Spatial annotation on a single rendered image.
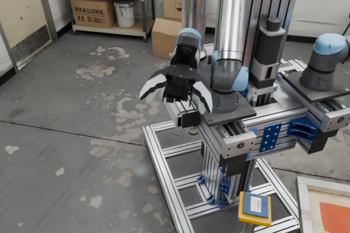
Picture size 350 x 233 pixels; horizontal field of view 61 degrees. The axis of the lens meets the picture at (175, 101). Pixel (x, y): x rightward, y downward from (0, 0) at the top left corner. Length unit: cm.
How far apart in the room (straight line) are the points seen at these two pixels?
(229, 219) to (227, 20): 153
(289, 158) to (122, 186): 150
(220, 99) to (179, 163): 127
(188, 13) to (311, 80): 70
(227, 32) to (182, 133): 182
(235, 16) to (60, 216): 204
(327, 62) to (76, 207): 200
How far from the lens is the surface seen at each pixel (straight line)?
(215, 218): 216
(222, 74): 88
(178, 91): 70
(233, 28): 92
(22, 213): 267
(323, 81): 149
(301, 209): 135
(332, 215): 143
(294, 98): 158
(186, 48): 66
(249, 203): 133
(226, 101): 122
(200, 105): 67
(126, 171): 266
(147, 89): 63
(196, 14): 107
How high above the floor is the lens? 205
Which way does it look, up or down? 38 degrees down
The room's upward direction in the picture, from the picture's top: straight up
